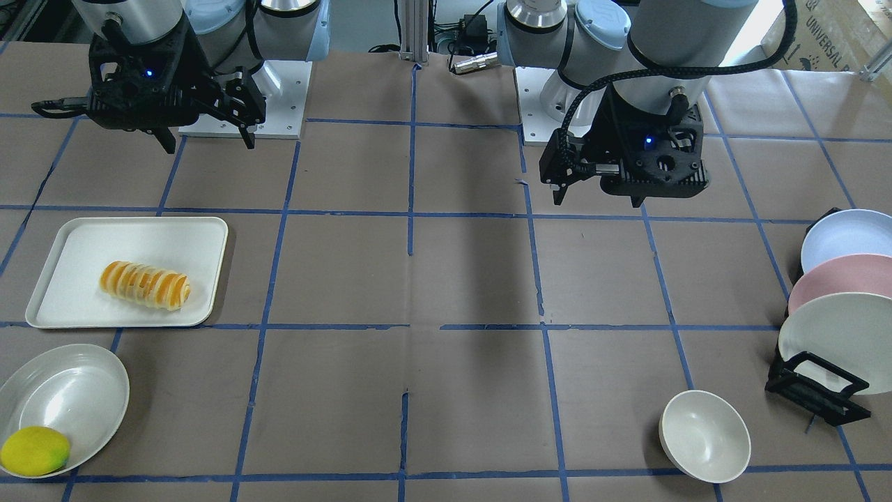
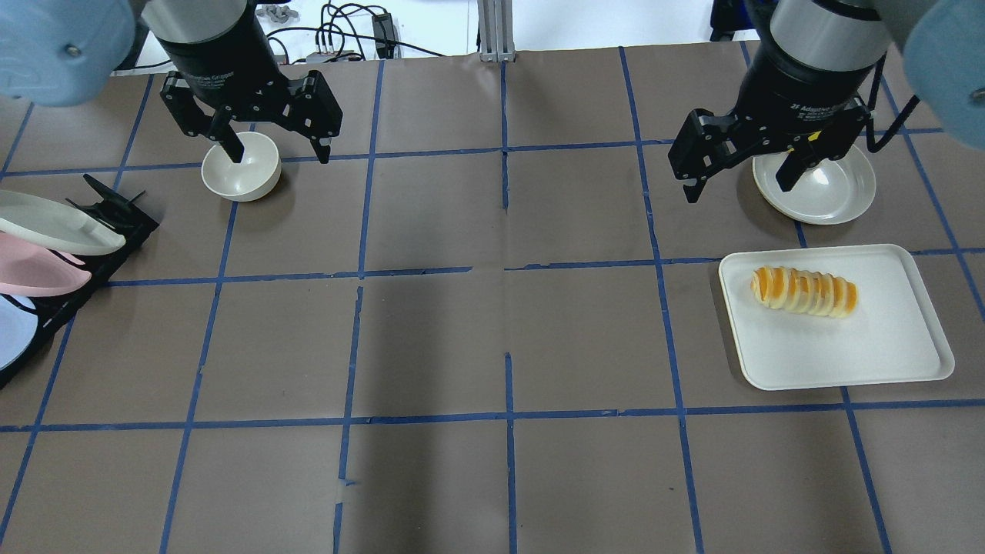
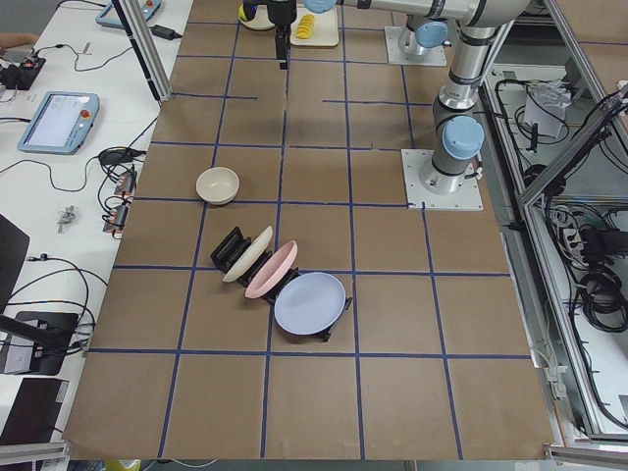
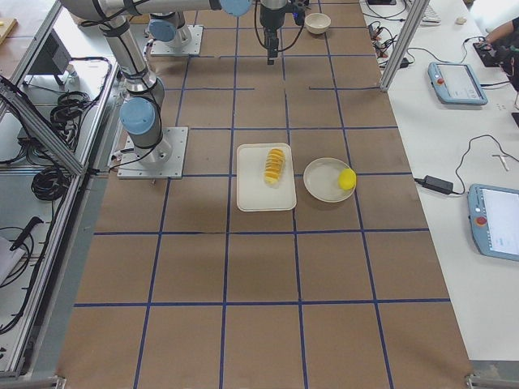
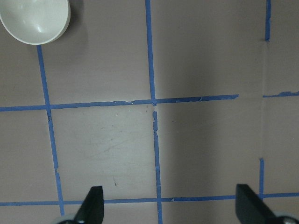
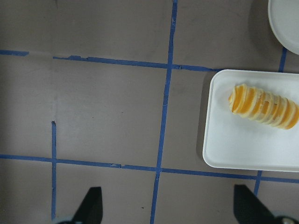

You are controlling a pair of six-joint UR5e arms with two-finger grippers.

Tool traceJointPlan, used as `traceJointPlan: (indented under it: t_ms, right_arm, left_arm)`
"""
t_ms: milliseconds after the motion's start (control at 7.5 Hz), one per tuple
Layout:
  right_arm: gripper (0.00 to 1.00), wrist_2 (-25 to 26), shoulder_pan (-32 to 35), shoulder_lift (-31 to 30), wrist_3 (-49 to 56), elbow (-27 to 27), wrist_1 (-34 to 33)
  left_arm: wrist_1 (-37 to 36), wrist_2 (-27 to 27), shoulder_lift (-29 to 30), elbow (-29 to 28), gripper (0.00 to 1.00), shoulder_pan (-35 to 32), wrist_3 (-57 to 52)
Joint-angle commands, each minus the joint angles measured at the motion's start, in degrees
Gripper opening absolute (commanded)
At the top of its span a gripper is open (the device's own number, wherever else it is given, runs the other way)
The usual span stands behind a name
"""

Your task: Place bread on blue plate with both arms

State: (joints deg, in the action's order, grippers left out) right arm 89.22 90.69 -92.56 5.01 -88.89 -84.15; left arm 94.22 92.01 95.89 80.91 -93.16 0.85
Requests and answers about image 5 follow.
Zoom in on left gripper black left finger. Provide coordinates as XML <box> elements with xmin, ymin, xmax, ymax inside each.
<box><xmin>73</xmin><ymin>186</ymin><xmax>104</xmax><ymax>224</ymax></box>

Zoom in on white bowl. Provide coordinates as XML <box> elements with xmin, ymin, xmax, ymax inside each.
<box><xmin>0</xmin><ymin>0</ymin><xmax>71</xmax><ymax>45</ymax></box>

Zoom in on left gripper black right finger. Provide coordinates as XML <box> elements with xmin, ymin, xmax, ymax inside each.
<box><xmin>235</xmin><ymin>184</ymin><xmax>282</xmax><ymax>224</ymax></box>

